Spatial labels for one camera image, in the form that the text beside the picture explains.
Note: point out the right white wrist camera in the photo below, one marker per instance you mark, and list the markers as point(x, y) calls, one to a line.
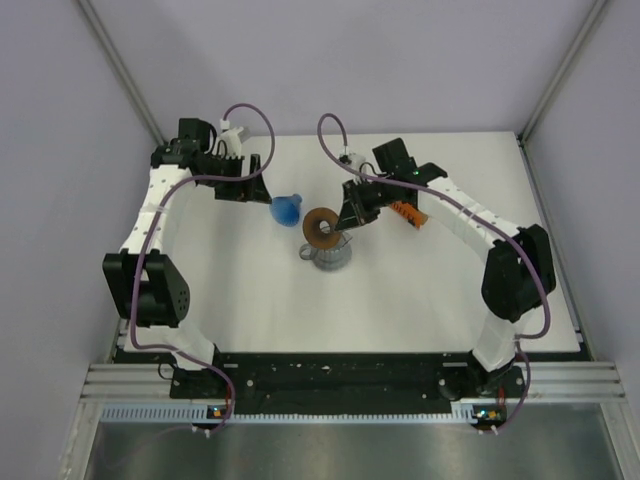
point(354, 161)

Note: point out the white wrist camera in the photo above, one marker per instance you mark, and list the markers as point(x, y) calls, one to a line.
point(230, 140)
point(354, 161)

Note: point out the orange coffee filter box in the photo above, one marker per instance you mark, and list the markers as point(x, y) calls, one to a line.
point(411, 214)

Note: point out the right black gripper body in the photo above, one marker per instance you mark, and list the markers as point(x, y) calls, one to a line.
point(368, 198)

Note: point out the blue glass dripper cone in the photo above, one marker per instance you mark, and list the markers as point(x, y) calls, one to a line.
point(285, 210)

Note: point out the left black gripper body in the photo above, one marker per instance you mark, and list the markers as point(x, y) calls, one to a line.
point(238, 190)

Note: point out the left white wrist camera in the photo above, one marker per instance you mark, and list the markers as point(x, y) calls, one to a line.
point(230, 140)

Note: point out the grey slotted cable duct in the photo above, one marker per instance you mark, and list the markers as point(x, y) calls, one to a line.
point(210, 415)

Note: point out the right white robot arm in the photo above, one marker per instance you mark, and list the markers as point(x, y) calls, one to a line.
point(518, 265)

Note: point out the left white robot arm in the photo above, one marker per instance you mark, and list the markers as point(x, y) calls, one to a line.
point(147, 287)

